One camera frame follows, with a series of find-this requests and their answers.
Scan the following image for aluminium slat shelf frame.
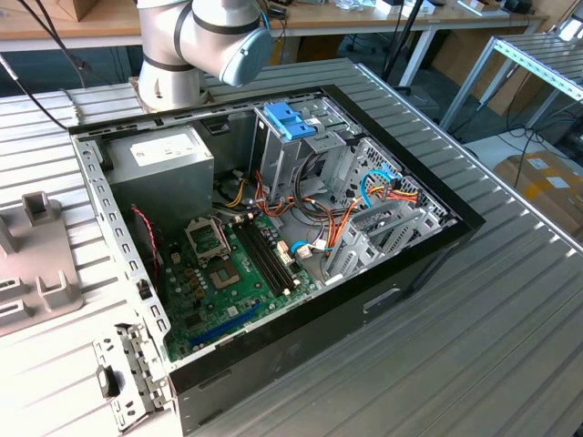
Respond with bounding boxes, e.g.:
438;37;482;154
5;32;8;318
439;34;583;134

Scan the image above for orange black wire bundle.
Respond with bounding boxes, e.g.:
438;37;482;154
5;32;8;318
253;170;356;229

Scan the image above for black tripod stand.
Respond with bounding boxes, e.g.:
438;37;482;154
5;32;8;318
381;0;423;96

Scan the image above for grey power supply unit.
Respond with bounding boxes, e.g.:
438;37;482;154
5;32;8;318
105;123;216;238

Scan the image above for open black PC case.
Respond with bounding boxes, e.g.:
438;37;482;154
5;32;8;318
66;84;486;437

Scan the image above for orange disk power wire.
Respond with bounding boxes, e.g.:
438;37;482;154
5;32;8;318
321;178;421;279

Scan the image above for yellow black power wires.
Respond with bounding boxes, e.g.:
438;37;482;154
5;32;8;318
217;177;251;209

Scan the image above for cardboard box with labels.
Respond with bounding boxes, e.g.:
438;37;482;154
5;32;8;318
493;151;583;238

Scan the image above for thin arm cable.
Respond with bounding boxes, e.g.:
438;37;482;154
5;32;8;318
0;0;108;133

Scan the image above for blue expansion slot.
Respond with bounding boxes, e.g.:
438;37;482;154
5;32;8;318
188;301;265;351

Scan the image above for small brown cardboard box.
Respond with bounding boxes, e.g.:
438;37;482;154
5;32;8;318
45;0;99;23

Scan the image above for metal optical drive cage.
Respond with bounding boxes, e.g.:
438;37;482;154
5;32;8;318
248;96;362;207

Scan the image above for metal socket cover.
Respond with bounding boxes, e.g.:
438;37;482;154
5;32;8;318
183;216;232;269

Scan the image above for white board connector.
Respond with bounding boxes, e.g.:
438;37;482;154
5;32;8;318
275;239;293;269

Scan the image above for wooden desk white legs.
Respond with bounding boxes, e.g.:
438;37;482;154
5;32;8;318
0;0;552;90

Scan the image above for grey metal disk bay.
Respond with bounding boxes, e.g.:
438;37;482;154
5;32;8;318
323;198;457;286

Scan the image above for CPU socket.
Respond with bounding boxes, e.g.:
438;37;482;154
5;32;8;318
207;259;243;293

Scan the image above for blue data wire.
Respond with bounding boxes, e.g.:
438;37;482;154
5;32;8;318
358;167;394;209

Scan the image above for blue drive cage latch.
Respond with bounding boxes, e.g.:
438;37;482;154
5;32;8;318
262;102;317;143

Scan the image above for grey parts rack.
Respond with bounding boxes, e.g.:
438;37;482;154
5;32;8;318
0;190;87;339

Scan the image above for black RAM slot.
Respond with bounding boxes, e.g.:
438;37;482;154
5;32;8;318
244;218;293;290
234;221;286;297
240;219;290;294
249;216;298;288

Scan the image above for green motherboard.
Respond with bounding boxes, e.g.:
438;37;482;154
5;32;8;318
161;209;321;364

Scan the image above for short blue wire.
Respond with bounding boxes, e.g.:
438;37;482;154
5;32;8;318
290;239;315;261

